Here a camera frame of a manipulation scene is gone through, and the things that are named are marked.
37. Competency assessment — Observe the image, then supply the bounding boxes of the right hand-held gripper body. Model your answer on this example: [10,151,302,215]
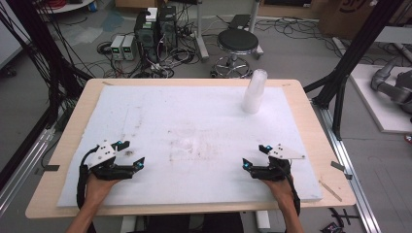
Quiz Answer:
[251,143,306,183]

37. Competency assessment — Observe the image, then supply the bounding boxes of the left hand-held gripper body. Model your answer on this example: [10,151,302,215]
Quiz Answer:
[86,139,139,182]

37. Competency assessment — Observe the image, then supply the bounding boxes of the person's right hand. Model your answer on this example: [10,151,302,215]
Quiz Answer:
[260,176,295,205]

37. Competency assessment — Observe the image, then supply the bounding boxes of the person's left hand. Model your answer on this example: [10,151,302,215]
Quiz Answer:
[85,175,121,204]

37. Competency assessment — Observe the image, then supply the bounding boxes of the stack of white plastic cups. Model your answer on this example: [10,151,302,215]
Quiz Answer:
[241,68,269,115]

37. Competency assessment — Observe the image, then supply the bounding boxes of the white table leg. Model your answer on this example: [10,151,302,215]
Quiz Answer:
[120,215,137,233]
[255,211,272,233]

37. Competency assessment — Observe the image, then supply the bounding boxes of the thin wooden stick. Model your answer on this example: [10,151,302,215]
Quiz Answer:
[318,179,343,203]

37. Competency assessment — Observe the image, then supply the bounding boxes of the light wooden table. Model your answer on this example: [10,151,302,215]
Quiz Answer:
[24,78,358,220]

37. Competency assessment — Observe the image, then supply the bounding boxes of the white foam mat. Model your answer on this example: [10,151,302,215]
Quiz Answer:
[56,84,325,208]

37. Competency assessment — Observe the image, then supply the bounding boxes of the person's dark trousers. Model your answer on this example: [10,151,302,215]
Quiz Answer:
[135,212,245,233]

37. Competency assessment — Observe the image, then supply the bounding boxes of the white power strip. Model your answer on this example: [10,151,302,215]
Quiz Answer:
[150,62,170,74]

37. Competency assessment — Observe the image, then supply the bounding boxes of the grey power supply unit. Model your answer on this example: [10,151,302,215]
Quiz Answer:
[121,34,139,62]
[110,34,126,61]

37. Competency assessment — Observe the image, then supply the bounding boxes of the black round stool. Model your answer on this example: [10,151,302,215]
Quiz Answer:
[210,28,260,80]

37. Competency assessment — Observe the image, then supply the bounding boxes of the white floor board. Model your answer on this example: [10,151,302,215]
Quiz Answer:
[349,63,412,134]

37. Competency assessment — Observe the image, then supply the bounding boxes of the grey metal stand leg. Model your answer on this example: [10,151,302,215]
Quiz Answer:
[194,0,211,62]
[249,0,264,60]

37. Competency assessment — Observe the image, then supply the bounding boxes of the small white box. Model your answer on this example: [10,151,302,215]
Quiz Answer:
[145,7,158,23]

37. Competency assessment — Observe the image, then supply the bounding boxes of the large printed cardboard box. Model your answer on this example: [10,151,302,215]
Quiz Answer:
[319,0,379,41]

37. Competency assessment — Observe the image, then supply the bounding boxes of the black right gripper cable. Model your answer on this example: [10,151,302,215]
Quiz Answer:
[285,171,302,216]

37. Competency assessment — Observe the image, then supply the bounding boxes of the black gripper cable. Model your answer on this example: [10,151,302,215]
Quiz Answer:
[76,145,100,210]
[285,171,302,216]

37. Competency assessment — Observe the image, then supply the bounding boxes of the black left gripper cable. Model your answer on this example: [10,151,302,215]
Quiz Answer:
[76,145,100,210]

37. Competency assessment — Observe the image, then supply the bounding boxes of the aluminium floor rail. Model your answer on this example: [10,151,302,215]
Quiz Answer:
[312,100,383,233]
[0,127,56,216]

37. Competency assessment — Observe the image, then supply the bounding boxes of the tangle of floor cables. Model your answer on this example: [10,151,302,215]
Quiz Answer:
[96,18,202,80]

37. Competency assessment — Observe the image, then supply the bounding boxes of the black metal frame with cables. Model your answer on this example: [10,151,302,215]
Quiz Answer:
[0,0,95,110]

